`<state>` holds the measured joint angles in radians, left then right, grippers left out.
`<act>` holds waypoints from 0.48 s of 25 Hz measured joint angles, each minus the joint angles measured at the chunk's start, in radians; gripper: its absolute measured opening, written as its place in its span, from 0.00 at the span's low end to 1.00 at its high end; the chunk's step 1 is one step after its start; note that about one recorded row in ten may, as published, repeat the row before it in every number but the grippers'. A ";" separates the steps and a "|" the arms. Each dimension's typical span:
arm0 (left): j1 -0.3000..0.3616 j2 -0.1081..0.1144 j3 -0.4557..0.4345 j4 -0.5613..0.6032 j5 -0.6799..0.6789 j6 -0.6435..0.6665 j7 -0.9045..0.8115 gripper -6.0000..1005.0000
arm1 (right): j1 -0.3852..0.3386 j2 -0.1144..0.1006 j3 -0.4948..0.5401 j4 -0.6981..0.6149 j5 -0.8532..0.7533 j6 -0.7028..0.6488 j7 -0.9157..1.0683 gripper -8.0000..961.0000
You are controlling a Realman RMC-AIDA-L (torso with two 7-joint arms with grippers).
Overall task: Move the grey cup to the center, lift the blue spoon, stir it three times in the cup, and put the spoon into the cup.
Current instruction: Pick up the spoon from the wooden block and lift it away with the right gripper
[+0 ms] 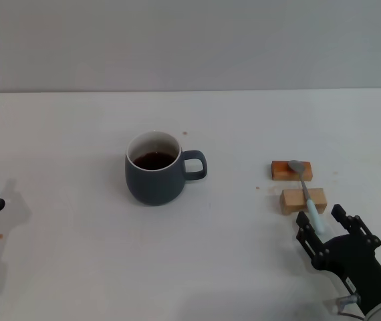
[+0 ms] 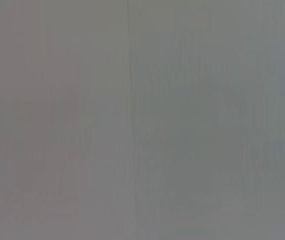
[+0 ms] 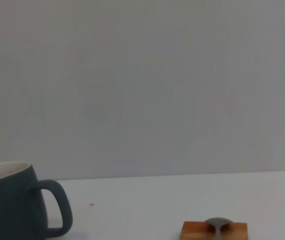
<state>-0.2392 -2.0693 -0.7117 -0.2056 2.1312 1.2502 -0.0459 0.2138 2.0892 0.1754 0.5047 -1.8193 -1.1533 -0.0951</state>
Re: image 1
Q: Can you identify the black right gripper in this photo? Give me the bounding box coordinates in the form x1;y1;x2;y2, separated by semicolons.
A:
295;203;381;317

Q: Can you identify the blue handled metal spoon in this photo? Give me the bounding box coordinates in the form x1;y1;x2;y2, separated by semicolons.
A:
288;159;326;235

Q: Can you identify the grey ceramic cup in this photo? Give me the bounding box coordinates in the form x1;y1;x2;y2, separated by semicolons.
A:
124;130;209;207

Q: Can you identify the light notched wooden block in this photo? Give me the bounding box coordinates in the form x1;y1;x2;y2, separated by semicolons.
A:
279;187;328;216

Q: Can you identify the orange wooden block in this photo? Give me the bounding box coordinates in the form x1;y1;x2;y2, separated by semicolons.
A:
271;160;313;182

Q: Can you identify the dark coffee liquid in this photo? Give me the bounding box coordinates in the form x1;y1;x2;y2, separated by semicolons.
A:
132;151;178;171

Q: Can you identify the black cable with metal connectors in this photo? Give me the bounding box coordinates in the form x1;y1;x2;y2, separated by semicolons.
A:
334;293;365;319

